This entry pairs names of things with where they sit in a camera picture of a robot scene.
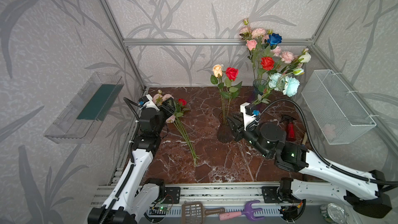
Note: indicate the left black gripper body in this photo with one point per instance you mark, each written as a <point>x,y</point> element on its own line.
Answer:
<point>166,108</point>

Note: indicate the purple glass vase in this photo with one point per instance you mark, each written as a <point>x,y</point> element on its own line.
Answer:
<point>258,84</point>

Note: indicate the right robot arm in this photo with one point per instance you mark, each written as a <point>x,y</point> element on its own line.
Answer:
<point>365,192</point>

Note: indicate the metal tin can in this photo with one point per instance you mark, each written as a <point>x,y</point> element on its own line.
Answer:
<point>333,213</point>

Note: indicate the cream peach rose stem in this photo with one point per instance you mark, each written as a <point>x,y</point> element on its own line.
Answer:
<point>216,79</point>

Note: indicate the white wire mesh basket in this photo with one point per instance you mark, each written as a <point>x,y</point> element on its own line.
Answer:
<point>331,101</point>

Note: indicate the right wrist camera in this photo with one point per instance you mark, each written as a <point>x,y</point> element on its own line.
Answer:
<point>251,116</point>

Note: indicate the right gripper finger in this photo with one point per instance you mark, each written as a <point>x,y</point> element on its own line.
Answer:
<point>238,134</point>
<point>235,121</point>

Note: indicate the bunch of artificial flowers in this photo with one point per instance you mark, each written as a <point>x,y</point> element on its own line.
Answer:
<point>159,99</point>

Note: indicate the pale blue white flower stem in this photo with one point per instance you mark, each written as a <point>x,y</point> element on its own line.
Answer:
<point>286,84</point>

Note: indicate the dark red glass vase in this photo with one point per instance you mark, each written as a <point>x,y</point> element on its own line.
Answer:
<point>224,133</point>

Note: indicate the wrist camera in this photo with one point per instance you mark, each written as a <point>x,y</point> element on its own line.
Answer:
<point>251,116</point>
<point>147,102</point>

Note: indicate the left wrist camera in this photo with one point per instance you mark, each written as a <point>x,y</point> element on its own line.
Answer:
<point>147,102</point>

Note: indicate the pink flower stem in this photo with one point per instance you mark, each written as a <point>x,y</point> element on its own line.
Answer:
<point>286,57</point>
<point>255,51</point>
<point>248,33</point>

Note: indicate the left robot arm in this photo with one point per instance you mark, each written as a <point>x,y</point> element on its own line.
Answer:
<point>129,201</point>

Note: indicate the large red rose stem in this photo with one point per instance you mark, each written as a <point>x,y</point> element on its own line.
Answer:
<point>267,64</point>

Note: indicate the clear plastic wall shelf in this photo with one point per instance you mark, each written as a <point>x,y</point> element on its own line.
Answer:
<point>80,121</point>

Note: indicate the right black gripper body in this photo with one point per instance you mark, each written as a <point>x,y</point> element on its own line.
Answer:
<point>238,127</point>

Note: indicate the white rose stem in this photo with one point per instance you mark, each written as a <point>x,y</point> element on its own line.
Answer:
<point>295,67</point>

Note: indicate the brown plastic scoop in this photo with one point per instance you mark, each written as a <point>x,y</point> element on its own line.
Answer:
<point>195,212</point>

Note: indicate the purple pink garden fork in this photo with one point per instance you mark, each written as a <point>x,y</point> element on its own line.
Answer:
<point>248,211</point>

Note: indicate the pink item in basket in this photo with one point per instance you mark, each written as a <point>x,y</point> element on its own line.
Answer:
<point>329,131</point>

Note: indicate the blue garden trowel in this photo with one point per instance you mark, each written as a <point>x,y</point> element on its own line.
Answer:
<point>305,139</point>

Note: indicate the blue rose stem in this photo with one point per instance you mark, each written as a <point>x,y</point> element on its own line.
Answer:
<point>272,49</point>

